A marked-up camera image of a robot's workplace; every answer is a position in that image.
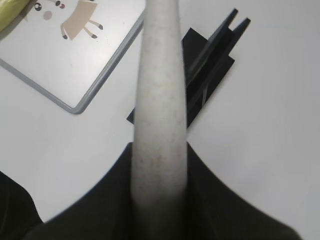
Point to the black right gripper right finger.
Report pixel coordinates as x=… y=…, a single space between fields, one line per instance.
x=215 y=212

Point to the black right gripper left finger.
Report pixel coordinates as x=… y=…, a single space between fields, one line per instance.
x=103 y=213

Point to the cleaver knife with white handle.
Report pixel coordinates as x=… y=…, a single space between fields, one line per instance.
x=159 y=149

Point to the black knife stand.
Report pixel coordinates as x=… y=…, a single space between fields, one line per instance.
x=207 y=61

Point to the white grey deer cutting board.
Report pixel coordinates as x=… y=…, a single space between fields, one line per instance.
x=66 y=49

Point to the yellow plastic banana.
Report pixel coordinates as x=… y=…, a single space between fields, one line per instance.
x=9 y=10

